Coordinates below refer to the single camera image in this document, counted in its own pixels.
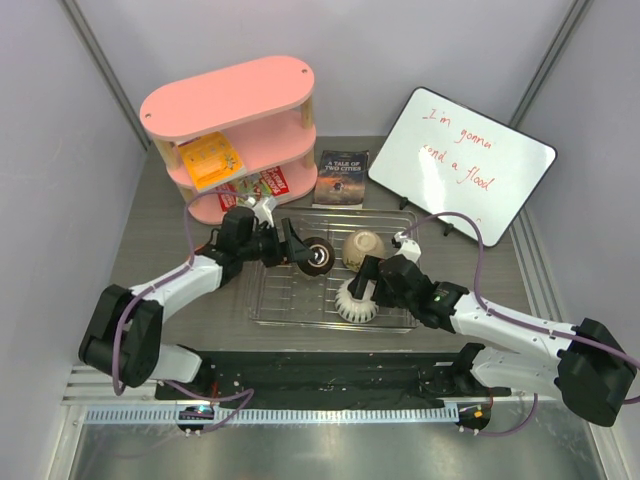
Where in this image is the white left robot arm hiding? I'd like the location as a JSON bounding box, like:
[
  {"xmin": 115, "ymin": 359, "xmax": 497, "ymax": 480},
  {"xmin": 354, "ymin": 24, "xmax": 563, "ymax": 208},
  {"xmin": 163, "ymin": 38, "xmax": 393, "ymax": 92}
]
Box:
[{"xmin": 79, "ymin": 207, "xmax": 316, "ymax": 399}]

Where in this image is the white blue-petal bowl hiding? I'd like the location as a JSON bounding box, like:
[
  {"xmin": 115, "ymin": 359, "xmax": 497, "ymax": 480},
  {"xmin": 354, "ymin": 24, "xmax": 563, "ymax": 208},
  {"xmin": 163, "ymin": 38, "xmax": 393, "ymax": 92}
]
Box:
[{"xmin": 334, "ymin": 280, "xmax": 379, "ymax": 324}]

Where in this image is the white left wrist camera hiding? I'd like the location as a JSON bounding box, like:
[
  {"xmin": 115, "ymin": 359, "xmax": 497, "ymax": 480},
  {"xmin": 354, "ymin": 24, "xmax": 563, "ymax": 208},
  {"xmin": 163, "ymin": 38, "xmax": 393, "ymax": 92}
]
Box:
[{"xmin": 240, "ymin": 196, "xmax": 278, "ymax": 227}]

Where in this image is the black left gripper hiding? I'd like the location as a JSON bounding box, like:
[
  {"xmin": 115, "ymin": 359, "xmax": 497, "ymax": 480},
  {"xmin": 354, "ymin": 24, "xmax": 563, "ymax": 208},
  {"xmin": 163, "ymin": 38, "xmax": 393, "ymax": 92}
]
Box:
[{"xmin": 238, "ymin": 218, "xmax": 313, "ymax": 267}]

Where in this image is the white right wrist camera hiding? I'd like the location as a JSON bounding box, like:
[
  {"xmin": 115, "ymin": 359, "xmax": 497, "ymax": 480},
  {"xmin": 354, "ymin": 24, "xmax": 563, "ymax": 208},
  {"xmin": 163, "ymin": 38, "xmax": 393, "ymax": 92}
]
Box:
[{"xmin": 392, "ymin": 232, "xmax": 421, "ymax": 263}]

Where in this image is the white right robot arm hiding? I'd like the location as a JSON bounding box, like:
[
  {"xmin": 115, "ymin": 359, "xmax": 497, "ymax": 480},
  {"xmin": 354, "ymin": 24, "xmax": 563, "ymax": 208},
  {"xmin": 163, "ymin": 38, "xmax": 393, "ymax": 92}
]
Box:
[{"xmin": 335, "ymin": 254, "xmax": 639, "ymax": 427}]

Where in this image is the black patterned ceramic bowl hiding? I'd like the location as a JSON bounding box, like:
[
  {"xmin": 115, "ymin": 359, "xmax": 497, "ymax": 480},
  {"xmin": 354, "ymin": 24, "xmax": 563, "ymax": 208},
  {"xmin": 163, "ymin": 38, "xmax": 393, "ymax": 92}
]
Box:
[{"xmin": 298, "ymin": 237, "xmax": 335, "ymax": 277}]

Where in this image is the beige floral ceramic bowl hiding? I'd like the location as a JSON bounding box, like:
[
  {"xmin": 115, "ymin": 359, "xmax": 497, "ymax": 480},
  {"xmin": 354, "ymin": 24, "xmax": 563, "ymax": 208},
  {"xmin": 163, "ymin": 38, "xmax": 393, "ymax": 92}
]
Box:
[{"xmin": 342, "ymin": 230, "xmax": 386, "ymax": 272}]

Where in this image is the chrome wire dish rack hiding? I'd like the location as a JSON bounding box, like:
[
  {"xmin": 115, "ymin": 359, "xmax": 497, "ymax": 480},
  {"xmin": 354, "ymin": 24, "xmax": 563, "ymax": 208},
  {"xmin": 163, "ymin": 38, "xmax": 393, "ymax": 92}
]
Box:
[{"xmin": 259, "ymin": 212, "xmax": 416, "ymax": 326}]

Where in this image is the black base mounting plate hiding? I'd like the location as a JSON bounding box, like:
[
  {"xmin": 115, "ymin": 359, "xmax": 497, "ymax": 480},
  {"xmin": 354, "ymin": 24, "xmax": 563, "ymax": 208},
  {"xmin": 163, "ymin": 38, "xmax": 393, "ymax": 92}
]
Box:
[{"xmin": 186, "ymin": 343, "xmax": 511, "ymax": 411}]

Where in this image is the slotted cable duct rail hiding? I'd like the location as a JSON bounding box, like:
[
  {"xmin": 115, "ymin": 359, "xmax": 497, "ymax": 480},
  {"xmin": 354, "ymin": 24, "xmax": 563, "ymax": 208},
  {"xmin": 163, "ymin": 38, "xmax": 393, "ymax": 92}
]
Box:
[{"xmin": 84, "ymin": 403, "xmax": 459, "ymax": 426}]

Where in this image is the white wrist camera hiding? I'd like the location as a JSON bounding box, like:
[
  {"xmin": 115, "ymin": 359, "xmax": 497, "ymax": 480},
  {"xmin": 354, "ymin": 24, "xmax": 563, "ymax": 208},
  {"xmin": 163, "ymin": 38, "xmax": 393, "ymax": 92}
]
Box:
[
  {"xmin": 392, "ymin": 232, "xmax": 421, "ymax": 263},
  {"xmin": 240, "ymin": 196, "xmax": 278, "ymax": 227}
]

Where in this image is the white dry-erase board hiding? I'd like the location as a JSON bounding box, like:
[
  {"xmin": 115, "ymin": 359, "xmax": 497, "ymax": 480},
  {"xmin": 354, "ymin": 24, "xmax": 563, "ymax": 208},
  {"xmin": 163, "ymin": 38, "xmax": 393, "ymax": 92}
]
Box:
[{"xmin": 368, "ymin": 87, "xmax": 558, "ymax": 247}]

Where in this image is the dark paperback book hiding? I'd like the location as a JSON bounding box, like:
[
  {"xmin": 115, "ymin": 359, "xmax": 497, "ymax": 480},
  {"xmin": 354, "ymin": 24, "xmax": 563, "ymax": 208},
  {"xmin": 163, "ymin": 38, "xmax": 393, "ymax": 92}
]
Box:
[{"xmin": 313, "ymin": 150, "xmax": 369, "ymax": 209}]

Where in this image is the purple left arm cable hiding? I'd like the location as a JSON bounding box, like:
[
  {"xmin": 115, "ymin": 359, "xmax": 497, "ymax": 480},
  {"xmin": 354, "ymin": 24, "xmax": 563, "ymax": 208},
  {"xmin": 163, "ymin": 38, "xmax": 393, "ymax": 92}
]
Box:
[{"xmin": 112, "ymin": 189, "xmax": 256, "ymax": 436}]

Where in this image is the clear plastic drip tray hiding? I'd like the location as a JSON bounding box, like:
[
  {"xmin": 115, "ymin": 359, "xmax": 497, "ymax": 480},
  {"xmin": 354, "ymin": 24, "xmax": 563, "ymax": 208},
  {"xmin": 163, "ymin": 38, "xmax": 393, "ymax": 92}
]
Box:
[{"xmin": 247, "ymin": 207, "xmax": 421, "ymax": 332}]

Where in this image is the red book on shelf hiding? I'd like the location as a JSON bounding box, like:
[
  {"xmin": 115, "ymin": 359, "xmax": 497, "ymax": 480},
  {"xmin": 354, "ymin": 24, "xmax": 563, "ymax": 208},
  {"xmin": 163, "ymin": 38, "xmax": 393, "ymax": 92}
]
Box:
[{"xmin": 218, "ymin": 167, "xmax": 292, "ymax": 201}]

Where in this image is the pink three-tier shelf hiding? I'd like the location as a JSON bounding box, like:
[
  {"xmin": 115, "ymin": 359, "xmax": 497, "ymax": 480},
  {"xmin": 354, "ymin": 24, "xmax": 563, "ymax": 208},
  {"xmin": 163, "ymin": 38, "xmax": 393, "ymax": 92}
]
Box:
[{"xmin": 139, "ymin": 55, "xmax": 317, "ymax": 225}]

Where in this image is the yellow book on shelf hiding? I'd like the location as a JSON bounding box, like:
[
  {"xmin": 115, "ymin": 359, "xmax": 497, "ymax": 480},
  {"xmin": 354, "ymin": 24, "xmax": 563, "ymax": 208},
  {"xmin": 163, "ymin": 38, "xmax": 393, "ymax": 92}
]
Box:
[{"xmin": 177, "ymin": 132, "xmax": 247, "ymax": 192}]

